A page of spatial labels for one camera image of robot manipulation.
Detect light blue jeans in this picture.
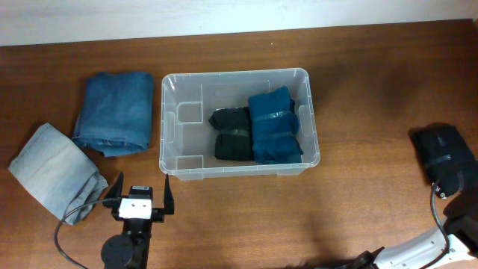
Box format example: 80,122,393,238
8,123,108,219

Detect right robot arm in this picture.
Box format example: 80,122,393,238
339,183,477,269

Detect clear plastic storage bin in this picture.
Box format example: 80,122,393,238
159,68,320,181

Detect small black garment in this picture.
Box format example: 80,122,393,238
208,107,254,161

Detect large black garment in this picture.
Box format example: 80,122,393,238
409,124,477,199

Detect dark blue folded jeans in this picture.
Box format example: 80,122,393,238
72,72,155,157

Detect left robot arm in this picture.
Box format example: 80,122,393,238
101,173,175,269

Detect teal blue garment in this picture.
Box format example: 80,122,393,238
248,86,303,164

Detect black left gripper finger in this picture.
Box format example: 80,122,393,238
104,172,124,199
164,174,175,214

